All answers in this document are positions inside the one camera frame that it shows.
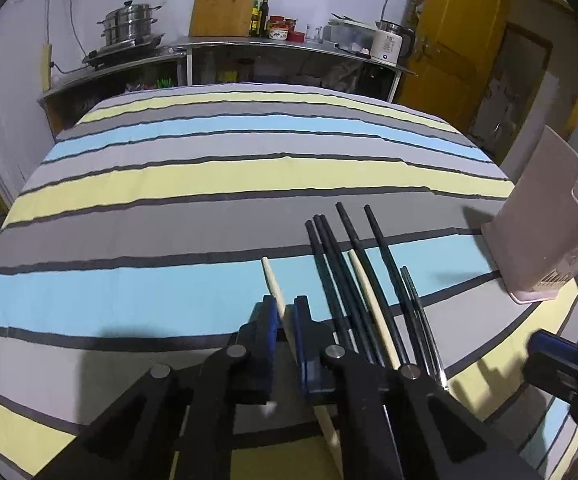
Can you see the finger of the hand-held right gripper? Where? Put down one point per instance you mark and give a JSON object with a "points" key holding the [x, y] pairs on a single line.
{"points": [[551, 350]]}

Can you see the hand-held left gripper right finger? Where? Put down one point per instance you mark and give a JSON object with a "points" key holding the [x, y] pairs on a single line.
{"points": [[303, 355]]}

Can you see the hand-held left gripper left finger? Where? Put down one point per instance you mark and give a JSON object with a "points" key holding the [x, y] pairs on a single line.
{"points": [[269, 345]]}

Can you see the wooden chopstick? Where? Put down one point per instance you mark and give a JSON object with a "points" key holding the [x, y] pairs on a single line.
{"points": [[274, 285], [375, 310]]}

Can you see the black chopstick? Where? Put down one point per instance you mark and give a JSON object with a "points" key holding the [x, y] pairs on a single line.
{"points": [[322, 270], [383, 260], [340, 260], [340, 285], [418, 310], [347, 230]]}

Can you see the pink plastic utensil holder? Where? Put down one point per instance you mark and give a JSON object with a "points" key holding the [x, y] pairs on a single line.
{"points": [[544, 225]]}

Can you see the striped cloth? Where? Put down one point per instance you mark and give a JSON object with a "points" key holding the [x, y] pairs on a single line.
{"points": [[194, 210]]}

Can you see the stainless steel counter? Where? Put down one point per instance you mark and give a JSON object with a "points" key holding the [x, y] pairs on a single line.
{"points": [[269, 50]]}

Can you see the clear drinking glass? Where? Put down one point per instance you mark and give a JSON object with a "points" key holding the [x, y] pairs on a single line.
{"points": [[314, 34]]}

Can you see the white electric kettle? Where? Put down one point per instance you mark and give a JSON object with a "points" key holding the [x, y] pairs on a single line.
{"points": [[386, 45]]}

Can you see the dark glass bottle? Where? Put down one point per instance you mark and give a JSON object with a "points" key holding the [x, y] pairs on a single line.
{"points": [[265, 17]]}

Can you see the yellow wooden door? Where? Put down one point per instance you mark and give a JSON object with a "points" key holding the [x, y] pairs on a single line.
{"points": [[459, 35]]}

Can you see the black induction cooker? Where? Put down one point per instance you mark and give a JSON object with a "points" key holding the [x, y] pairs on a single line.
{"points": [[119, 52]]}

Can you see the wooden cutting board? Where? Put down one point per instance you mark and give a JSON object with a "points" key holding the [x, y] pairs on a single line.
{"points": [[224, 5]]}

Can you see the steel steamer pot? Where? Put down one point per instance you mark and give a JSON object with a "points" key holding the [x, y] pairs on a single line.
{"points": [[129, 22]]}

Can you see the yellowish power strip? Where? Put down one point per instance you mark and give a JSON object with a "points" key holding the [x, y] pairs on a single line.
{"points": [[46, 67]]}

